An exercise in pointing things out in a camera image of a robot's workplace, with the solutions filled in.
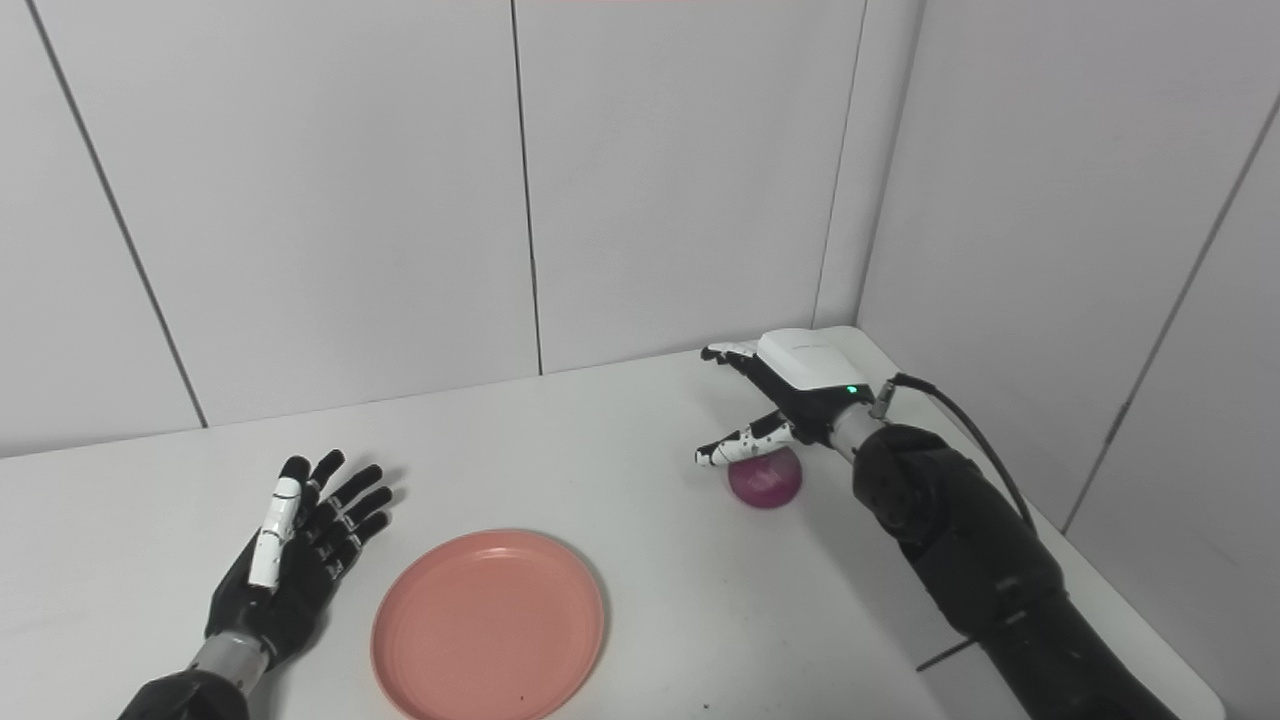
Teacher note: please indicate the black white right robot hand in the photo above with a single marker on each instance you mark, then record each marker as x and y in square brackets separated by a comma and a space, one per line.
[810, 385]

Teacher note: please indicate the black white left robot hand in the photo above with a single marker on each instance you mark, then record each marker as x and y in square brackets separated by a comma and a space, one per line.
[290, 580]

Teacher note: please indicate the purple red onion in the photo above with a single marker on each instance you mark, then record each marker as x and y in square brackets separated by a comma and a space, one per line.
[768, 483]

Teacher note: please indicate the pink round plate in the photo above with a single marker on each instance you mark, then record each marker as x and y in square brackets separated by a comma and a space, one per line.
[488, 625]

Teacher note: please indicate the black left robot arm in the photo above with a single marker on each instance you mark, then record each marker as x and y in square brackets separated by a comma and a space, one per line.
[195, 690]

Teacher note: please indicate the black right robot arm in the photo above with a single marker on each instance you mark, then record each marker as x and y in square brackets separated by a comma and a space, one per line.
[980, 570]

